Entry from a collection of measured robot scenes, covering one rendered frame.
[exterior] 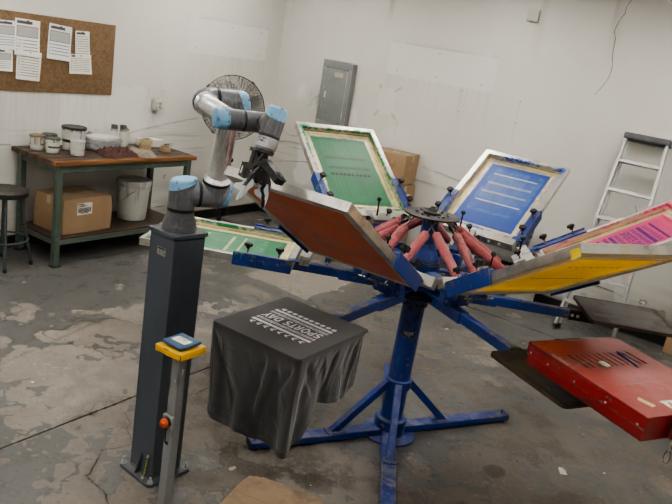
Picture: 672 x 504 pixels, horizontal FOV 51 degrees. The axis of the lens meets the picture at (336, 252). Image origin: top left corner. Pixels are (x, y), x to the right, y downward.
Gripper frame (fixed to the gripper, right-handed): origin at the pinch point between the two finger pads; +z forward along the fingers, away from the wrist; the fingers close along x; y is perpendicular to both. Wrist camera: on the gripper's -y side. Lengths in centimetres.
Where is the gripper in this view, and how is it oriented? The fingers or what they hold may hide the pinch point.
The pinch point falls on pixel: (251, 205)
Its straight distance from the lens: 247.1
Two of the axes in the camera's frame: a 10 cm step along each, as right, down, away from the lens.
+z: -3.2, 9.5, 0.3
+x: -4.9, -1.4, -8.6
